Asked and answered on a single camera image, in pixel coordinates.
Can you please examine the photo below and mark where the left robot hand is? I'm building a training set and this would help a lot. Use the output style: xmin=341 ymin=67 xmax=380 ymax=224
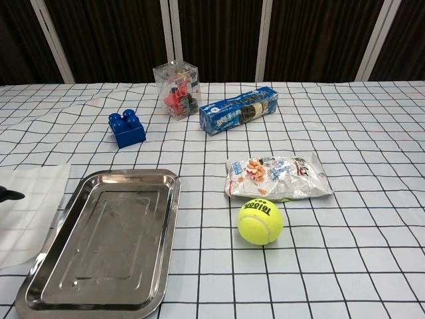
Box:
xmin=0 ymin=185 xmax=26 ymax=204

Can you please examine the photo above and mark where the translucent white paper sheet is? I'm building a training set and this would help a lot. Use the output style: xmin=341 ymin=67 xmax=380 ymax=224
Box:
xmin=0 ymin=162 xmax=72 ymax=270

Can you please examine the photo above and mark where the stainless steel tray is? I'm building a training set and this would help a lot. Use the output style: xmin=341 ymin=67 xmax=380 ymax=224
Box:
xmin=15 ymin=168 xmax=182 ymax=319

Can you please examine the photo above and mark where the blue building block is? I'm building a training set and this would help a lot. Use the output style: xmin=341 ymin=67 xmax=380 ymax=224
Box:
xmin=108 ymin=108 xmax=147 ymax=150

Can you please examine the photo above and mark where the clear plastic toy box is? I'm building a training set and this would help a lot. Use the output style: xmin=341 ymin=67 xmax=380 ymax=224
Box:
xmin=152 ymin=59 xmax=203 ymax=121

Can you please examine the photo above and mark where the blue cookie box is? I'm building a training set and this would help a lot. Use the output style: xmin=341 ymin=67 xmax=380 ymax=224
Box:
xmin=199 ymin=86 xmax=280 ymax=138

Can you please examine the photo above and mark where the yellow tennis ball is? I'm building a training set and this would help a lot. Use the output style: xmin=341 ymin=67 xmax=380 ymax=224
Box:
xmin=236 ymin=197 xmax=284 ymax=247

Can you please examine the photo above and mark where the white snack bag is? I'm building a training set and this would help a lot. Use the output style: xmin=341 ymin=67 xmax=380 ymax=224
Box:
xmin=223 ymin=152 xmax=334 ymax=203

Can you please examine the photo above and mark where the white checkered tablecloth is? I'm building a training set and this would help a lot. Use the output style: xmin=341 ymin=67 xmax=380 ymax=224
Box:
xmin=0 ymin=79 xmax=425 ymax=319

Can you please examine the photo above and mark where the white partition frame post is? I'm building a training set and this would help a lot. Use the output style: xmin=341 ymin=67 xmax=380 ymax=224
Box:
xmin=30 ymin=0 xmax=76 ymax=84
xmin=354 ymin=0 xmax=403 ymax=82
xmin=255 ymin=0 xmax=278 ymax=82
xmin=159 ymin=0 xmax=185 ymax=72

